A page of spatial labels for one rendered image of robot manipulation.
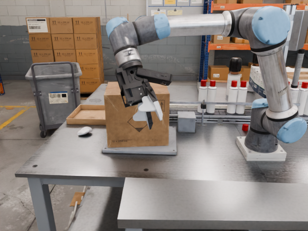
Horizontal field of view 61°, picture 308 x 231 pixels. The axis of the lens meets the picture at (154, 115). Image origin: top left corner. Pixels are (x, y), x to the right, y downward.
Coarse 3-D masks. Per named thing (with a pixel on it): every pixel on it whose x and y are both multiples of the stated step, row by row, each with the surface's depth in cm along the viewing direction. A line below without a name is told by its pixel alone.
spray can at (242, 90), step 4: (244, 84) 154; (240, 88) 155; (244, 88) 154; (240, 92) 156; (244, 92) 155; (240, 96) 156; (244, 96) 156; (240, 100) 157; (244, 100) 157; (236, 108) 161; (240, 108) 159; (244, 108) 160; (236, 112) 161; (240, 112) 160
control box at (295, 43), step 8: (296, 16) 126; (304, 16) 126; (296, 24) 126; (304, 24) 130; (296, 32) 127; (304, 32) 134; (296, 40) 128; (304, 40) 140; (288, 48) 132; (296, 48) 129
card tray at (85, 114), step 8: (80, 104) 181; (88, 104) 180; (72, 112) 166; (80, 112) 176; (88, 112) 176; (96, 112) 176; (104, 112) 176; (72, 120) 157; (80, 120) 157; (88, 120) 156; (96, 120) 156; (104, 120) 156
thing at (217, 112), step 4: (172, 112) 163; (176, 112) 163; (196, 112) 163; (216, 112) 163; (220, 112) 163; (224, 112) 163; (244, 112) 163; (248, 112) 163; (300, 116) 157; (304, 116) 157
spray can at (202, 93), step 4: (204, 80) 156; (204, 84) 156; (200, 88) 157; (204, 88) 156; (200, 92) 157; (204, 92) 157; (200, 96) 158; (204, 96) 158; (200, 100) 159; (200, 104) 160; (200, 108) 161; (200, 112) 162; (204, 112) 162
